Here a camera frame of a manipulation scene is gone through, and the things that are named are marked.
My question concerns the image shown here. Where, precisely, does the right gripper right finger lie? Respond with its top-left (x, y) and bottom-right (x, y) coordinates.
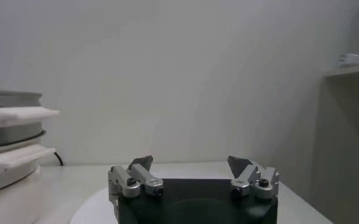
top-left (226, 155), bottom-right (280, 200)

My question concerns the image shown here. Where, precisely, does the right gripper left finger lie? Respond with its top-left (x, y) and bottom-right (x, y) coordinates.
top-left (107, 155), bottom-right (165, 203)

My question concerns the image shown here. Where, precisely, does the white round plate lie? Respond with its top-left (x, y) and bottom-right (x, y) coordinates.
top-left (69, 186), bottom-right (119, 224)

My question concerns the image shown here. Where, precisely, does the cream electric pot base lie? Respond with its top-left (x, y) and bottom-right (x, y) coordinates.
top-left (0, 142), bottom-right (61, 224)

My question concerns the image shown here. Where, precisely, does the flat white item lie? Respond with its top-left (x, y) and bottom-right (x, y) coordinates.
top-left (337, 53), bottom-right (359, 68)

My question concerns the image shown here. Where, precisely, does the black pot power cord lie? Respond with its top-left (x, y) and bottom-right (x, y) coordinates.
top-left (52, 151), bottom-right (65, 167)

